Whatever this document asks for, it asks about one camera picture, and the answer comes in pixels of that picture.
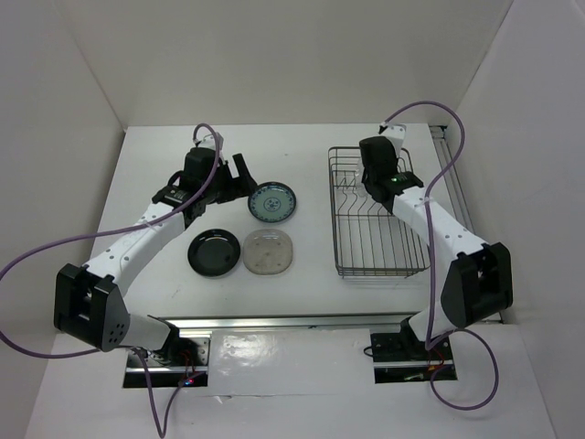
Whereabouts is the clear ribbed glass plate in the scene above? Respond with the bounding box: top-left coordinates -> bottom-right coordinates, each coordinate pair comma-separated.
353,165 -> 368,198

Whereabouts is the blue patterned ceramic plate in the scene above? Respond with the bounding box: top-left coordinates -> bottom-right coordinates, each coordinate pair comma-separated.
247,181 -> 297,224

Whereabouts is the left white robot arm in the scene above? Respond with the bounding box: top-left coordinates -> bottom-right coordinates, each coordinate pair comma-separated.
53,147 -> 257,365

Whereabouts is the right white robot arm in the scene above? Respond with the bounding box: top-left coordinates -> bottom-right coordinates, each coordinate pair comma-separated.
359,135 -> 513,359

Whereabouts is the frosted beige glass plate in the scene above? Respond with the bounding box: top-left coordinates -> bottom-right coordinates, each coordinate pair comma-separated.
242,229 -> 293,275

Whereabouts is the black round plate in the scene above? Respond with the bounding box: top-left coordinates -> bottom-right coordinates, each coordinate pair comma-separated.
187,229 -> 241,278

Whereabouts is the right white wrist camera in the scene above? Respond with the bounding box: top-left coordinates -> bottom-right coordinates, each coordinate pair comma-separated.
378,123 -> 407,151

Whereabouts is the metal wire dish rack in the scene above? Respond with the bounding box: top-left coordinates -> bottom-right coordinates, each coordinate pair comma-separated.
328,146 -> 429,278

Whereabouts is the aluminium front rail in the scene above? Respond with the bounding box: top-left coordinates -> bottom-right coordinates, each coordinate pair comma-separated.
163,313 -> 410,331

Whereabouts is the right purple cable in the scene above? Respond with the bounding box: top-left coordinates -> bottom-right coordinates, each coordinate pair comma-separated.
378,100 -> 502,409

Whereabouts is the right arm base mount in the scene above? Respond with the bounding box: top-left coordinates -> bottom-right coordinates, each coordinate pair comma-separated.
363,333 -> 458,384

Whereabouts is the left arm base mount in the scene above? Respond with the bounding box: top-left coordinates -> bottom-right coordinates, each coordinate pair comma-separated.
122,337 -> 210,389

